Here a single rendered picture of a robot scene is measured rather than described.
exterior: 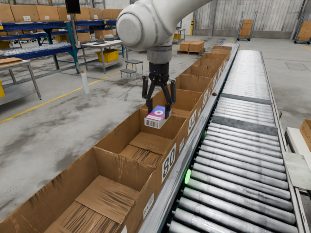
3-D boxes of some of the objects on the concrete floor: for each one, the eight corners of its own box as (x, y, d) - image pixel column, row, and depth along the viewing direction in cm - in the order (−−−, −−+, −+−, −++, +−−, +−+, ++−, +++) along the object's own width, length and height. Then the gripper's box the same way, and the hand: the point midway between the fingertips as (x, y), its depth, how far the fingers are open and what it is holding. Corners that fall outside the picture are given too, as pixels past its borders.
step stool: (120, 78, 496) (118, 62, 475) (133, 74, 529) (132, 59, 508) (130, 81, 473) (129, 64, 451) (143, 77, 506) (143, 61, 484)
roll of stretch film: (83, 93, 400) (78, 70, 376) (86, 91, 409) (82, 70, 385) (87, 94, 397) (83, 71, 373) (90, 92, 406) (86, 70, 382)
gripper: (188, 62, 65) (183, 117, 77) (140, 57, 73) (142, 107, 84) (182, 66, 59) (177, 125, 71) (130, 60, 67) (133, 114, 78)
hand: (158, 110), depth 76 cm, fingers open, 7 cm apart
